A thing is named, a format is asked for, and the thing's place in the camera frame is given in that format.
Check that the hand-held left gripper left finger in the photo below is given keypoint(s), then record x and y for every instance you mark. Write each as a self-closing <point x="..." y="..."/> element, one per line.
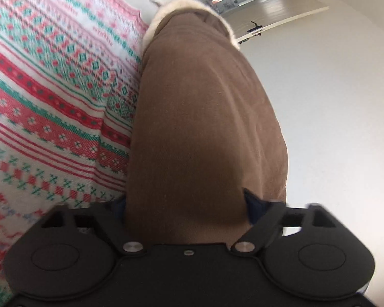
<point x="121" y="206"/>

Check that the cream room door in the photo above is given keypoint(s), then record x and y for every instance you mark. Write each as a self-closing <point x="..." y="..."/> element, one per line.
<point x="281" y="8"/>

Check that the brown coat with cream lining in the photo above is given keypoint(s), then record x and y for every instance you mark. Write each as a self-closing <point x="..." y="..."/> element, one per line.
<point x="198" y="118"/>

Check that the red green patterned knit blanket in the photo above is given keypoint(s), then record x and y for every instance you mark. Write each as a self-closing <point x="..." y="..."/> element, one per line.
<point x="51" y="102"/>

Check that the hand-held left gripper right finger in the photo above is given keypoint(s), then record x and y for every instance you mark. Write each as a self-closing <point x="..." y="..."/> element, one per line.
<point x="255" y="206"/>

